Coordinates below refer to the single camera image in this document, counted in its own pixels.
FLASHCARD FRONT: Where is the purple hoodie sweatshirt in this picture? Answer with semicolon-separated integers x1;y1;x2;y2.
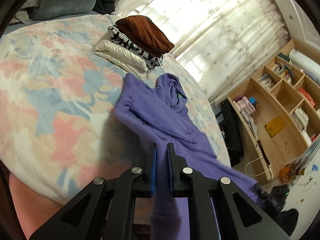
114;74;260;239

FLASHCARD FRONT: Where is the yellow paper envelope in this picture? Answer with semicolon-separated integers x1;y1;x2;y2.
264;116;286;138

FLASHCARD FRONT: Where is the black bag by shelf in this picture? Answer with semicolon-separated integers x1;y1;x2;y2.
220;100;244;167

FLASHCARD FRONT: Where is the pastel floral bed blanket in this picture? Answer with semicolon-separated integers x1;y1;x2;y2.
0;13;232;205

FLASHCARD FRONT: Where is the wooden bookshelf unit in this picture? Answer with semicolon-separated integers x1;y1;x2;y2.
227;38;319;184

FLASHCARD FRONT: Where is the pink drawer organizer box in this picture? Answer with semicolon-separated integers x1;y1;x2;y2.
236;96;257;118

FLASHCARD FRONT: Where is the white rolled appliance on shelf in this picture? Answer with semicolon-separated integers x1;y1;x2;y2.
289;49;320;82

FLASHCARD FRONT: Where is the cream satin folded jacket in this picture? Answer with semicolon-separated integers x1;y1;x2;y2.
92;40;150;80

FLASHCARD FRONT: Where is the black white patterned folded garment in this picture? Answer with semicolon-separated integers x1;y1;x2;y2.
108;25;163;70

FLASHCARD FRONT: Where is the sheer floral window curtain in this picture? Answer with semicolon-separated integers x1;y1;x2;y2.
114;0;290;101

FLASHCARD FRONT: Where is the rust brown folded garment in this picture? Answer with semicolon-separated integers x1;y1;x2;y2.
116;15;175;57

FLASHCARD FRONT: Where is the dark knitted garment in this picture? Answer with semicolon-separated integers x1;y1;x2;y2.
92;0;115;15

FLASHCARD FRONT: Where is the white cable loop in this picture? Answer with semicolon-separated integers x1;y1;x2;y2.
244;156;273;178

